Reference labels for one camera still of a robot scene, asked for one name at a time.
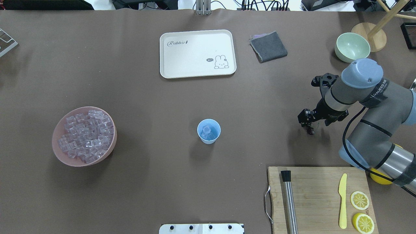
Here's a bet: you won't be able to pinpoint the steel muddler black tip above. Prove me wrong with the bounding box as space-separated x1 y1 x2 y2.
280 170 299 234

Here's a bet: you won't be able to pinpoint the lemon half slice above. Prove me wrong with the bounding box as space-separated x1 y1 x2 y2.
350 191 370 210
352 213 375 234

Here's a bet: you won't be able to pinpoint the wooden cutting board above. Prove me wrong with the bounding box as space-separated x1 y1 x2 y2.
267 166 370 234

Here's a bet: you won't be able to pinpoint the grey folded cloth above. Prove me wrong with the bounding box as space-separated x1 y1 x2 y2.
249 31 288 63

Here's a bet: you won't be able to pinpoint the cream rabbit tray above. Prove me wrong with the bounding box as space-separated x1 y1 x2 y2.
159 29 237 79

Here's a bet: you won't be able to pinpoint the wooden glass stand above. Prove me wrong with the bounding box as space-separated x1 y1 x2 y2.
351 0 415 52

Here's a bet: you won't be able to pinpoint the mint green bowl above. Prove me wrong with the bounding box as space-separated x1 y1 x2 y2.
334 32 371 63

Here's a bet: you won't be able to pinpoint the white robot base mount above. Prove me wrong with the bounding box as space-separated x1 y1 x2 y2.
159 223 245 234

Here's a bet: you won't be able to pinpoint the metal ice scoop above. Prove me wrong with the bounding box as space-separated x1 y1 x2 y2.
409 78 416 91

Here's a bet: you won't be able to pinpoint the pink bowl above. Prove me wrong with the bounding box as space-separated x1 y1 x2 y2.
52 106 118 167

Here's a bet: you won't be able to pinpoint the white cup rack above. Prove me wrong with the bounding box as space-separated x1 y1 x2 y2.
0 29 18 57

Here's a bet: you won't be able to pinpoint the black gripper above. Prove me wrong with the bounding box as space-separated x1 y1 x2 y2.
298 73 349 128

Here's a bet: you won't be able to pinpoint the clear ice cubes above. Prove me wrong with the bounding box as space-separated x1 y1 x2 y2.
58 110 114 164

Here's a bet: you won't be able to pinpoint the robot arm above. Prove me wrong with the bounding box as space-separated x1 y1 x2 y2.
298 58 415 196

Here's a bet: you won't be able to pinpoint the light blue cup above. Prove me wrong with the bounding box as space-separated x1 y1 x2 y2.
197 119 221 145

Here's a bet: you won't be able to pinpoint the yellow plastic knife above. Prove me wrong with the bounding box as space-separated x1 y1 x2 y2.
338 173 347 229

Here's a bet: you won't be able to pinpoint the aluminium frame post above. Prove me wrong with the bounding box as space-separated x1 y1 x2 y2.
195 0 212 15

